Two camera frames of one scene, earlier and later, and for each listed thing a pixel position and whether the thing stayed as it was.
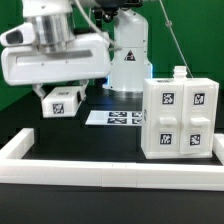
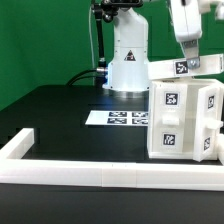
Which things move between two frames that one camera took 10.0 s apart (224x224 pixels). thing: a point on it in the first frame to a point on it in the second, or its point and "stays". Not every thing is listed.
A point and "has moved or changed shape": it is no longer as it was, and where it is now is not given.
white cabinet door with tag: (197, 118) has moved or changed shape
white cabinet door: (167, 117) stays
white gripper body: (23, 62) to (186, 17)
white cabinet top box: (60, 101) to (178, 67)
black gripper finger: (37, 89) to (191, 51)
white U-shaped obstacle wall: (16, 169) stays
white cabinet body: (178, 116) has moved or changed shape
